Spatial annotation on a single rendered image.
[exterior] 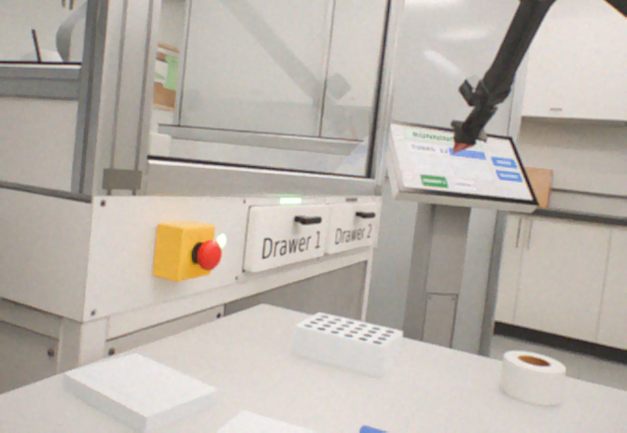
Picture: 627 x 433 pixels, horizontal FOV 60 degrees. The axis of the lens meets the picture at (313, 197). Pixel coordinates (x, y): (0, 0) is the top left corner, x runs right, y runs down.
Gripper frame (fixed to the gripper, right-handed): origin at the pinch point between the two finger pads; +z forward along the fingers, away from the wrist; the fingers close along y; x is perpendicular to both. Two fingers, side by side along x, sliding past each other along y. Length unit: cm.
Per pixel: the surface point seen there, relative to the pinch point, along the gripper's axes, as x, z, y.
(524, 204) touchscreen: 6.6, 15.3, -32.7
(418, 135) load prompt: -18.5, 14.6, 1.4
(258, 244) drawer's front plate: 55, -29, 68
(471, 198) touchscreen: 6.4, 14.7, -12.1
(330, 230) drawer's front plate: 40, -12, 48
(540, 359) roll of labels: 82, -51, 38
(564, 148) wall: -147, 139, -208
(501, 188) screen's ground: 1.2, 14.7, -25.1
